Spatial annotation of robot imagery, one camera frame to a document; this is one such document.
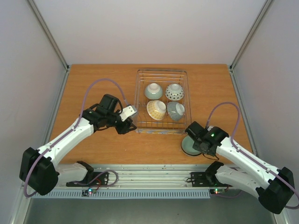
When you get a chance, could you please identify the yellow blue patterned bowl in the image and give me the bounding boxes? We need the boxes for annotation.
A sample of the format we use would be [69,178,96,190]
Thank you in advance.
[146,100,166,121]

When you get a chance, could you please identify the green ring patterned bowl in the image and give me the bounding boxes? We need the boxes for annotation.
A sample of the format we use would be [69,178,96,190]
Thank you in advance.
[144,83,163,100]

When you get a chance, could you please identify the grey speckled bowl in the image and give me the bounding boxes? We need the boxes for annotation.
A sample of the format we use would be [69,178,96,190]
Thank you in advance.
[167,101,185,121]

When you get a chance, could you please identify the pink patterned bowl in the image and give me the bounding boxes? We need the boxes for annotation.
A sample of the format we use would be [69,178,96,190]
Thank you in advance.
[165,84,184,101]

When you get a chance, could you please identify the pale green bowl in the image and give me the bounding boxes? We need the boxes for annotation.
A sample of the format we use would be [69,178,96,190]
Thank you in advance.
[181,136,202,157]

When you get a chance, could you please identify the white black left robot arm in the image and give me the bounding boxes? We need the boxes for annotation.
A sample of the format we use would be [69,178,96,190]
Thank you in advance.
[19,94,137,198]

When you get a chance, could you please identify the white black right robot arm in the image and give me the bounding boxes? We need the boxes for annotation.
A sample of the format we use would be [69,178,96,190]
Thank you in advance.
[185,122,295,214]

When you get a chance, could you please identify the left controller board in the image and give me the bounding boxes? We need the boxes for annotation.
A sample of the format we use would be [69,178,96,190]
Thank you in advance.
[81,189,97,197]

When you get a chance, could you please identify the controller board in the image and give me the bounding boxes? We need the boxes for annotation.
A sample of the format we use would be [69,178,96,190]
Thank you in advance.
[210,188,228,195]
[81,189,97,197]

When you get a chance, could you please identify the right controller board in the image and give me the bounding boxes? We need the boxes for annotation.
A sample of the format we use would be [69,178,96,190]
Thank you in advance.
[210,188,228,195]

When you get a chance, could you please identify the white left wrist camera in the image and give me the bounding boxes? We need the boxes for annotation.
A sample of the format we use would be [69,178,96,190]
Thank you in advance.
[120,105,138,121]

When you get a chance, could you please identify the aluminium frame rails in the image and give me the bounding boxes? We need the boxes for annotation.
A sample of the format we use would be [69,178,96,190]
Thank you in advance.
[9,0,299,224]

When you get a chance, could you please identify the metal wire dish rack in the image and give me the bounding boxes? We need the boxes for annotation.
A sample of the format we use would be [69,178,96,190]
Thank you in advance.
[133,69,191,134]

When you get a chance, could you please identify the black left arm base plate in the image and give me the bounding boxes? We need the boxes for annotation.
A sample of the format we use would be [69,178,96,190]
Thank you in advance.
[66,172,109,187]

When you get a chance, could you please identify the grey slotted cable duct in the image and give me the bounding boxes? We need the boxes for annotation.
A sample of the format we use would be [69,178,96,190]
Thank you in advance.
[33,189,210,200]

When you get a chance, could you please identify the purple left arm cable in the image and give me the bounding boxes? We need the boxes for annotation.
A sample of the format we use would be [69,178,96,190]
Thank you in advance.
[24,78,130,198]

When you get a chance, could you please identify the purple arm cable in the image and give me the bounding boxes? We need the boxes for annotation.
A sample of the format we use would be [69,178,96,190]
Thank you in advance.
[206,101,299,210]
[24,78,130,198]

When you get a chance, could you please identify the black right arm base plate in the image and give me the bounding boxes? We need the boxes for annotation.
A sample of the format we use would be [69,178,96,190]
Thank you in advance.
[186,172,230,188]

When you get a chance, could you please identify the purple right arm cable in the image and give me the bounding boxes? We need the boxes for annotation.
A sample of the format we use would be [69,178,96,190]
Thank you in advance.
[206,101,299,210]

